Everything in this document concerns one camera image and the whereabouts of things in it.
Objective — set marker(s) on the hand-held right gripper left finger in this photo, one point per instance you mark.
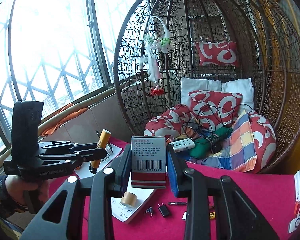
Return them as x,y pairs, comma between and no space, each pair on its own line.
127,162

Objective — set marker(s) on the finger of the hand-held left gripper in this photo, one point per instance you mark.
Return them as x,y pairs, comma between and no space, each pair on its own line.
90,156
85,147

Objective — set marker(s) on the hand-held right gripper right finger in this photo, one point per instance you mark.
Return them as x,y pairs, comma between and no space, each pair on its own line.
172,175

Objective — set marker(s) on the yellow black lighter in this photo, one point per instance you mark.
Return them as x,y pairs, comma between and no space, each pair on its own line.
212,215
102,140

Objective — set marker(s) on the red and white medicine box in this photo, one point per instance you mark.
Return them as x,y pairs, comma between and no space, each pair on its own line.
148,162

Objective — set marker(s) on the white cardboard tray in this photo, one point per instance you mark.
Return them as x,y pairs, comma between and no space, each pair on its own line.
143,196

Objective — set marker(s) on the person's left hand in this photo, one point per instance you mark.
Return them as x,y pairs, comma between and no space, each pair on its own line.
15,190

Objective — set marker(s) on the dark pen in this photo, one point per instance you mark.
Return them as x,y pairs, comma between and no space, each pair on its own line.
177,203

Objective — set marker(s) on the white power strip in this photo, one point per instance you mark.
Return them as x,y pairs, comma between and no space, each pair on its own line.
181,145

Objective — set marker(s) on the orange cloth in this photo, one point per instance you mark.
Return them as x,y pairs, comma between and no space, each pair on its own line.
65,117

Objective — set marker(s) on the black charger plug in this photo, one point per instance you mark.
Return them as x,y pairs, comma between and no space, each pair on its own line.
164,210

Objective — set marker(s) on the tan tape roll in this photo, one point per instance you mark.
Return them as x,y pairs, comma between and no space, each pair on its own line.
128,199

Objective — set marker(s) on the green cloth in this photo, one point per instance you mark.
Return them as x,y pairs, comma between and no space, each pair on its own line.
202,148

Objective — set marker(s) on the white charger plug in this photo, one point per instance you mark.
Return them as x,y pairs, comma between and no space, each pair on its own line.
184,216

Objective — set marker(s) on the blue binder clip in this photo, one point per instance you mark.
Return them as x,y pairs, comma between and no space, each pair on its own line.
148,211

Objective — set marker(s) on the large red patterned seat cushion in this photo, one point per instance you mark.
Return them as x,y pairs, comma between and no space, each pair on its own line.
162,126

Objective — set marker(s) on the plaid cloth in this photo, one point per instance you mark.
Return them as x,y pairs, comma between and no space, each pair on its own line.
240,145

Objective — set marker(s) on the magenta tablecloth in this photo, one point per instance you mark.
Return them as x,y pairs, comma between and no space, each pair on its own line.
252,187

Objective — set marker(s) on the square red patterned cushion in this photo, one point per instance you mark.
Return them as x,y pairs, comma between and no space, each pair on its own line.
215,105

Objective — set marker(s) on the window with metal grille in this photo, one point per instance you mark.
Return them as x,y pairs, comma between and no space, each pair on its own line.
52,42

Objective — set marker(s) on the white pillow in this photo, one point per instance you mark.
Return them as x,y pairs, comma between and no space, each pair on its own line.
202,85

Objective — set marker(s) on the white feather dream catcher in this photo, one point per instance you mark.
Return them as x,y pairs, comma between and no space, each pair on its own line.
157,45

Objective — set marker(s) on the small red patterned headrest cushion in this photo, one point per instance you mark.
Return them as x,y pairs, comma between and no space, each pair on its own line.
218,53

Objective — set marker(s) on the small white square device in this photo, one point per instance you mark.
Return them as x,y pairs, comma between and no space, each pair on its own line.
296,223

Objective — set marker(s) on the wicker hanging chair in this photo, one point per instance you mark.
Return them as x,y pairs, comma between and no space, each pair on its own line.
277,92

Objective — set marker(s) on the clear frame glasses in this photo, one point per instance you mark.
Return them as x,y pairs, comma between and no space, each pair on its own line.
110,150

